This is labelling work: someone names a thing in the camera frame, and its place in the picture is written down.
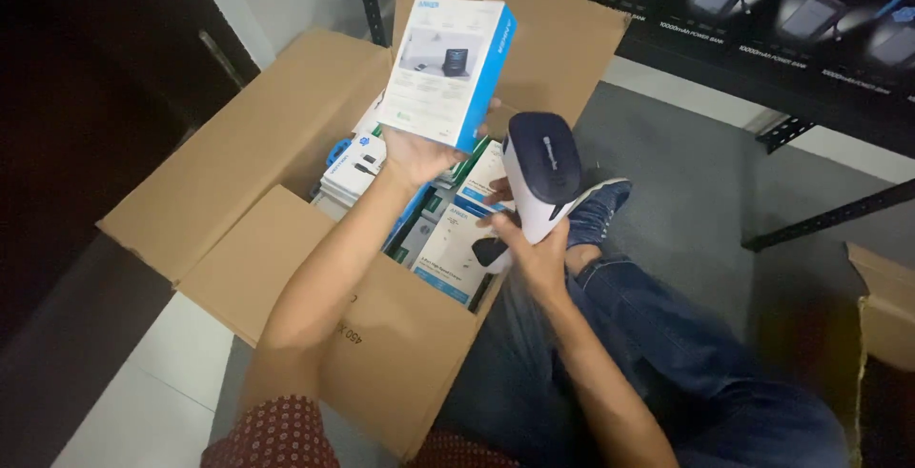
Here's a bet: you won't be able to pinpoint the person's left hand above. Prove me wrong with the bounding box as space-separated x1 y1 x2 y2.
381 98 503 194

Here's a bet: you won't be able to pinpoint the person's right hand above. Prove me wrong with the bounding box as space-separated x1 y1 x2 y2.
475 176 573 306

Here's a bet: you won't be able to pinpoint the white and navy barcode scanner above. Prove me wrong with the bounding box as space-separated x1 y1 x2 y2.
471 111 584 273

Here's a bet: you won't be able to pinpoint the white and blue product box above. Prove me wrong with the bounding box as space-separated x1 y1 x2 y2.
376 0 518 155

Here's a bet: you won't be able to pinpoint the pile of boxed electronics accessories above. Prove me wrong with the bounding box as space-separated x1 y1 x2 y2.
310 91 517 312

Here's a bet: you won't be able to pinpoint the person's blue sneaker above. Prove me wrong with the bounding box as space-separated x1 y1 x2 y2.
564 177 634 252

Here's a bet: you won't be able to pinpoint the large open cardboard carton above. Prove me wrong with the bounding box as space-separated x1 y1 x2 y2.
96 0 633 463

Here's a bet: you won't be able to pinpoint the person's blue jeans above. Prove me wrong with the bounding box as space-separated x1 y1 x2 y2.
435 252 853 468

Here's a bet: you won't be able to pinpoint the black metal rack with boxes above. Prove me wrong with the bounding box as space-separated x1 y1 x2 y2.
350 0 915 254

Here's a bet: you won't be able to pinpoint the person's red dotted shirt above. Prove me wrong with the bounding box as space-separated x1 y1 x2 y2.
199 394 524 468

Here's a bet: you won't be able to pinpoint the small brown cardboard carton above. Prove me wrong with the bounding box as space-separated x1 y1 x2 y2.
845 241 915 468

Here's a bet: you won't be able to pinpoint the dark wooden door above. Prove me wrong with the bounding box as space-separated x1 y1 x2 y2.
0 0 263 355

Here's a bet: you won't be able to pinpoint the metal door handle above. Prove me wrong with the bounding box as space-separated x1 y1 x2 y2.
198 28 248 92

